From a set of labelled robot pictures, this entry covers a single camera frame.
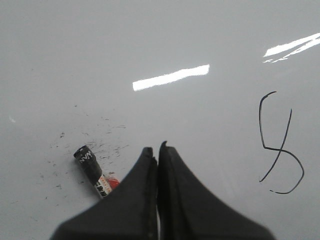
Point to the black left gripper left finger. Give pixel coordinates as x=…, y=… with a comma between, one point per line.
x=129, y=212

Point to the white whiteboard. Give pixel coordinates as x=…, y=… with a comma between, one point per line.
x=233, y=85

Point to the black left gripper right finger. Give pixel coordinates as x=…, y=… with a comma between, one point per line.
x=189, y=211

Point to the black capped whiteboard marker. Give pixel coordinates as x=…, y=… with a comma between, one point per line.
x=103, y=183

